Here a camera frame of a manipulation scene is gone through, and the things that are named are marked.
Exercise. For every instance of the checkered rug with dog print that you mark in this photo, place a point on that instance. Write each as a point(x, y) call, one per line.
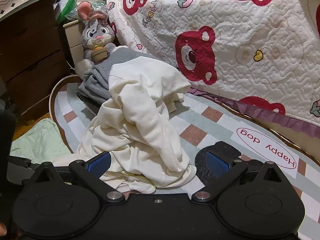
point(212, 122)

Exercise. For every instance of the cream nightstand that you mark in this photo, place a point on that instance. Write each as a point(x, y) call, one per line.
point(75, 37)

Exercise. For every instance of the green and white bag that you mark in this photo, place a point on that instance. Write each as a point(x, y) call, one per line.
point(66, 7)

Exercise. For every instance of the brown wooden dresser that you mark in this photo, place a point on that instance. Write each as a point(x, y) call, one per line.
point(30, 55)

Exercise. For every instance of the white quilted bear-print bedspread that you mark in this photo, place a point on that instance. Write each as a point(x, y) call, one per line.
point(237, 30)

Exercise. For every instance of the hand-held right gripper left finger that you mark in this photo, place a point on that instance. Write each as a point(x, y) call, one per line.
point(100, 162)

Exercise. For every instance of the grey folded clothes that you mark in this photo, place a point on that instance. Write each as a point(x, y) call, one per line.
point(100, 75)

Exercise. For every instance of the grey bunny plush toy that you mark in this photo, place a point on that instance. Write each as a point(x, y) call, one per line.
point(96, 30)

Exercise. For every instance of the cream waffle-knit sweatshirt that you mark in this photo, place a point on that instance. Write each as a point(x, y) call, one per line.
point(140, 110)

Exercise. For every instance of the beige bed base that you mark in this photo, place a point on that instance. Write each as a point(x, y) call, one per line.
point(287, 135)

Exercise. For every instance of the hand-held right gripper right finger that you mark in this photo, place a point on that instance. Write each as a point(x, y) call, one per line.
point(217, 161)

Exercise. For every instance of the light green cloth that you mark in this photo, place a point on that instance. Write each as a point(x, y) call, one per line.
point(37, 140)

